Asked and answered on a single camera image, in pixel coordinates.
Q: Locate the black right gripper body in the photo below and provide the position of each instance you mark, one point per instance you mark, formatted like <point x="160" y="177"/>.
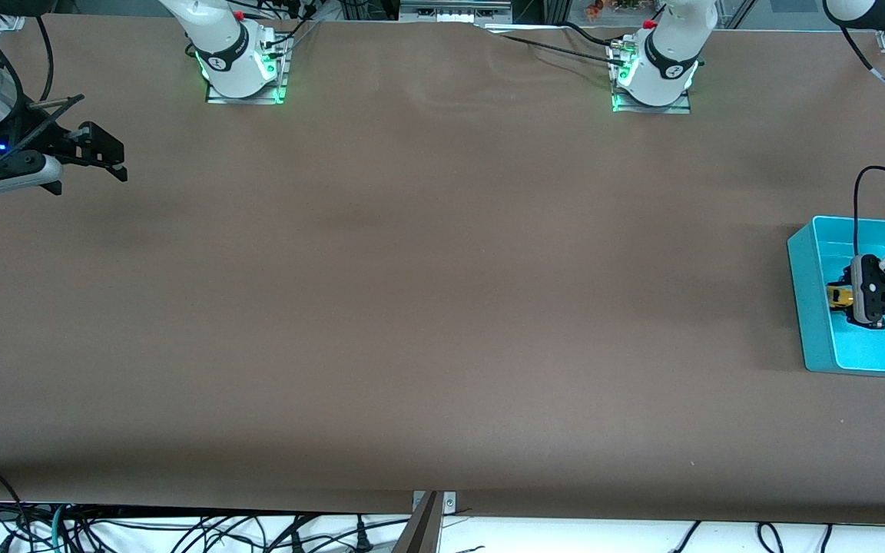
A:
<point x="49" y="140"/>

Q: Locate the yellow beetle toy car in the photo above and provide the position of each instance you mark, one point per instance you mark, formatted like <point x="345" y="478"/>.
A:
<point x="840" y="296"/>

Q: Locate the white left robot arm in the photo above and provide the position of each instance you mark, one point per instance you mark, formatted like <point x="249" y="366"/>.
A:
<point x="669" y="46"/>

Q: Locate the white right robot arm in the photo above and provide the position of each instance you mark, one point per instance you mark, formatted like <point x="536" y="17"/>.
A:
<point x="223" y="46"/>

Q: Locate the teal plastic bin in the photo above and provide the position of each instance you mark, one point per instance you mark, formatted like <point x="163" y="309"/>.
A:
<point x="815" y="307"/>

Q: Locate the table cover sheet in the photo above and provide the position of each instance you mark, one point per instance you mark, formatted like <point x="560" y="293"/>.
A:
<point x="442" y="307"/>

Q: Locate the grey power strip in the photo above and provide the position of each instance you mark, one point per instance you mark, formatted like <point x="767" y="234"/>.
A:
<point x="454" y="9"/>

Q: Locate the dark aluminium bar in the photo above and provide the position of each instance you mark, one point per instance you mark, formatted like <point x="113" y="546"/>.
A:
<point x="421" y="530"/>

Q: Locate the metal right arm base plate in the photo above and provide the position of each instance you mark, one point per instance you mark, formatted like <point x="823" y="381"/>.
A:
<point x="246" y="98"/>

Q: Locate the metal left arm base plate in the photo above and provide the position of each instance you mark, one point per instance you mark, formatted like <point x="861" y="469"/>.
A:
<point x="650" y="109"/>

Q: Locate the small metal table bracket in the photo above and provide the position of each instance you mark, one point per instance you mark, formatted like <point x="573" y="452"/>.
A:
<point x="450" y="503"/>

